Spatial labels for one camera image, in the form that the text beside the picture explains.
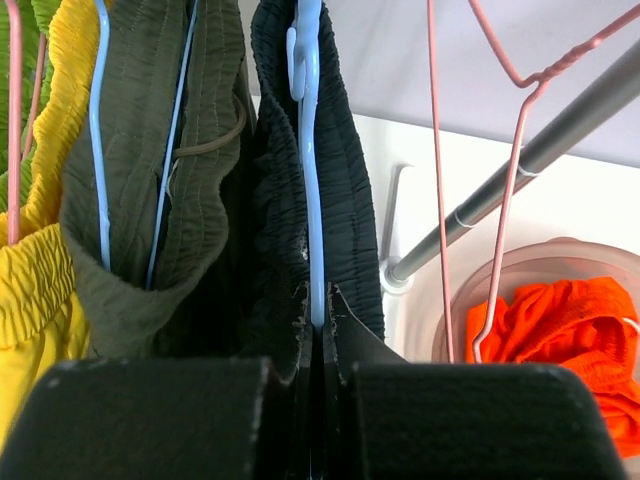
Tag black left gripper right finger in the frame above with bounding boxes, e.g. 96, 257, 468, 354
323, 285, 625, 479

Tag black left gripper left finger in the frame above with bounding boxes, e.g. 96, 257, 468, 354
0, 279, 314, 480

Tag orange shorts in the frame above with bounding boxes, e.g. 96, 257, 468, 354
480, 277, 639, 459

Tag pink wire hanger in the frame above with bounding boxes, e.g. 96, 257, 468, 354
427, 1, 639, 363

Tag blue hanger with navy shorts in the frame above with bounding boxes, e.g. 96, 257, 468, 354
285, 0, 332, 480

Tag yellow shorts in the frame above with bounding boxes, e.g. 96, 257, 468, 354
1, 1, 99, 438

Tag navy dark shorts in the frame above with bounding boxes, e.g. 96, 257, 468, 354
244, 1, 387, 364

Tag blue hanger with olive shorts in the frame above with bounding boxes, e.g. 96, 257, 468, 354
88, 0, 199, 290

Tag pink hanger with yellow shorts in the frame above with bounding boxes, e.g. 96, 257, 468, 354
5, 0, 47, 245

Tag olive green shorts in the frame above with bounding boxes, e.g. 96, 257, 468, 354
60, 1, 251, 357

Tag lime green shorts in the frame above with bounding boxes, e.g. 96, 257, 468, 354
18, 1, 74, 209

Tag metal clothes rack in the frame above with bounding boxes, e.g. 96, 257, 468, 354
380, 44, 639, 296

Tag translucent pink plastic basin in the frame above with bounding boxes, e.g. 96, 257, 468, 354
451, 237, 639, 362

